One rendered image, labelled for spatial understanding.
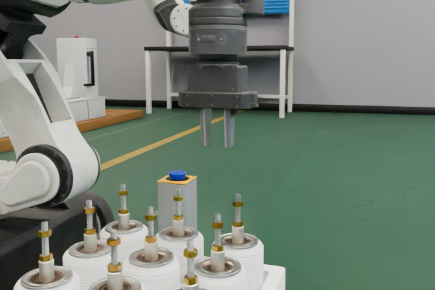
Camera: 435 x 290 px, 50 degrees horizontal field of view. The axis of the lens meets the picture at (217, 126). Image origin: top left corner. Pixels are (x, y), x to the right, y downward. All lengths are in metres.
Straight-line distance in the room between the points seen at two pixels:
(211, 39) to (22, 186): 0.60
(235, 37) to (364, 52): 5.04
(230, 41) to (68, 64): 3.85
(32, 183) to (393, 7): 5.05
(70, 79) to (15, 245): 3.38
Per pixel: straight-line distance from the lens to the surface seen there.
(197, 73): 0.70
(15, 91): 1.13
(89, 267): 0.85
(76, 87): 4.46
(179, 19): 1.20
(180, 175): 1.07
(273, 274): 0.94
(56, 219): 1.28
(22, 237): 1.18
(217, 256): 0.77
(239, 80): 0.69
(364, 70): 5.70
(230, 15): 0.68
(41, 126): 1.11
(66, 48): 4.52
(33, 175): 1.08
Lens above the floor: 0.58
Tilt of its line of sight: 8 degrees down
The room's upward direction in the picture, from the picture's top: straight up
